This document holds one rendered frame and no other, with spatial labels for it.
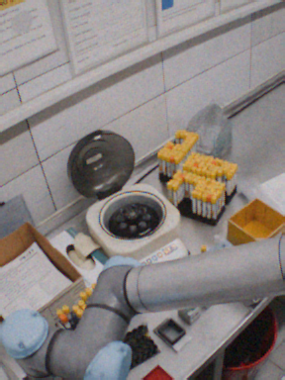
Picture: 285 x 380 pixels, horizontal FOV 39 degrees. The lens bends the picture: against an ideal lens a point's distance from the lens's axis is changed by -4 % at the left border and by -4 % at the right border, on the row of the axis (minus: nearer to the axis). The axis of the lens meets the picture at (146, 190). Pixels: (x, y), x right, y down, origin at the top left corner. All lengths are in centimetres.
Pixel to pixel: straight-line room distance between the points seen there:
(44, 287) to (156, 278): 64
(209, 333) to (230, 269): 60
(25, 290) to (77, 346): 61
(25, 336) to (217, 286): 28
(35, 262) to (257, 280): 85
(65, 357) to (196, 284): 21
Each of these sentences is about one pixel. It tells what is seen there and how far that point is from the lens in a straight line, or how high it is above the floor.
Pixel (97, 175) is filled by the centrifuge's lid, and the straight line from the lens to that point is 135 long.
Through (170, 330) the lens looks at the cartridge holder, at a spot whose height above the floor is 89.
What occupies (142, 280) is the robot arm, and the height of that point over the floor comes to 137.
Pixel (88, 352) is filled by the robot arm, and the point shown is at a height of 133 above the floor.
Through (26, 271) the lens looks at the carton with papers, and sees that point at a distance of 125.
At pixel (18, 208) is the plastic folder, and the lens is 127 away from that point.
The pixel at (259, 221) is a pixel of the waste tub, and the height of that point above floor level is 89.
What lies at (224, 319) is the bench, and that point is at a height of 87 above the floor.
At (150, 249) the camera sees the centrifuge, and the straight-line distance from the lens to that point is 119.
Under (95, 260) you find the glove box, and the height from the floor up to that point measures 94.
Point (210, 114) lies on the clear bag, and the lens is 155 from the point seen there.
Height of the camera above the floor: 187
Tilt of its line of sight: 42 degrees down
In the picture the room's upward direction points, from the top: 8 degrees counter-clockwise
